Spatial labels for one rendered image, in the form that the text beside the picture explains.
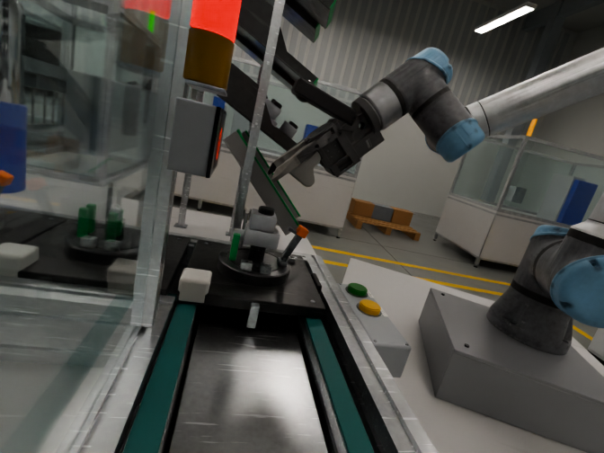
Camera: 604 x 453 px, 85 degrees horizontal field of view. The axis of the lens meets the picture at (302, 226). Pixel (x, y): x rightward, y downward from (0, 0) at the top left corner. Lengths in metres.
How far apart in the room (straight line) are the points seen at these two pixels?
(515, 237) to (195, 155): 5.73
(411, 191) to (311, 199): 5.82
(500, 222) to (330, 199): 2.57
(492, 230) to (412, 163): 4.77
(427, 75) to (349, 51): 8.88
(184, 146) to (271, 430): 0.32
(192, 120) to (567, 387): 0.67
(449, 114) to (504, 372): 0.43
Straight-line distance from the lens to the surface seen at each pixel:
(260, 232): 0.60
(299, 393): 0.48
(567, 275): 0.64
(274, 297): 0.57
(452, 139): 0.62
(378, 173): 9.65
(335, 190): 4.65
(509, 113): 0.77
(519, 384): 0.69
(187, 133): 0.35
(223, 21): 0.40
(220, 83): 0.39
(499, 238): 5.78
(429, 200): 10.38
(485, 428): 0.69
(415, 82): 0.63
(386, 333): 0.59
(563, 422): 0.75
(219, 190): 4.60
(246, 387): 0.47
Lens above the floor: 1.23
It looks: 14 degrees down
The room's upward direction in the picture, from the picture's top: 14 degrees clockwise
